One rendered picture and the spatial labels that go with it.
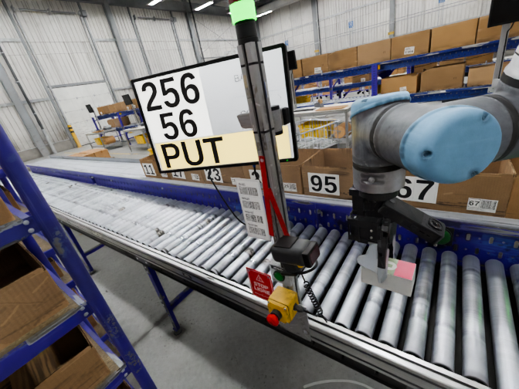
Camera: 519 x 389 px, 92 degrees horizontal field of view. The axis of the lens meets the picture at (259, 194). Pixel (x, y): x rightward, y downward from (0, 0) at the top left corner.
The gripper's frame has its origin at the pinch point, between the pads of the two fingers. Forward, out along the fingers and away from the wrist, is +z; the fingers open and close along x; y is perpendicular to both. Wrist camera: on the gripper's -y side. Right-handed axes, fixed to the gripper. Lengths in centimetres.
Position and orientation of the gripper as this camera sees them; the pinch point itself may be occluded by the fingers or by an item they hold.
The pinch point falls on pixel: (388, 269)
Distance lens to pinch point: 64.7
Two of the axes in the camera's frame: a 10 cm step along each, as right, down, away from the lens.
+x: -5.8, 4.3, -6.9
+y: -7.9, -1.1, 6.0
